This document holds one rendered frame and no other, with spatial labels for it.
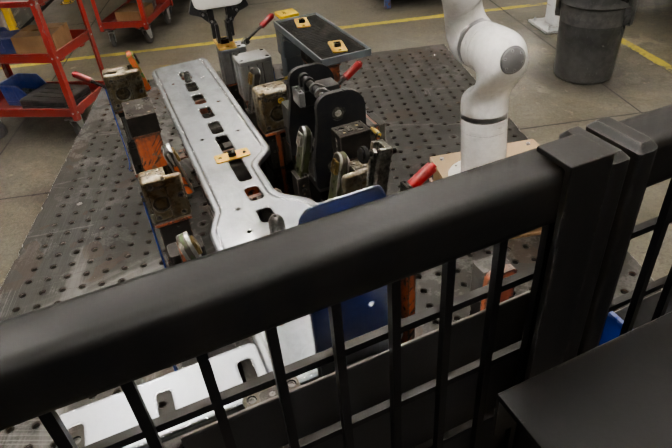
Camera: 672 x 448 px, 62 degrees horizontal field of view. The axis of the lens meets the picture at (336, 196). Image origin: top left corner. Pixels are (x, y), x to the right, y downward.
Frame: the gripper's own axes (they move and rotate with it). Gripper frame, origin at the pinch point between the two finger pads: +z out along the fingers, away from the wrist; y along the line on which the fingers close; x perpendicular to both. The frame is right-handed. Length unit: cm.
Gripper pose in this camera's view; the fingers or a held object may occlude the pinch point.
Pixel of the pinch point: (222, 31)
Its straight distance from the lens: 122.8
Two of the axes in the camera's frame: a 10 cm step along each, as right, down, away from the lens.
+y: -9.4, 2.4, -2.4
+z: 0.7, 8.3, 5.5
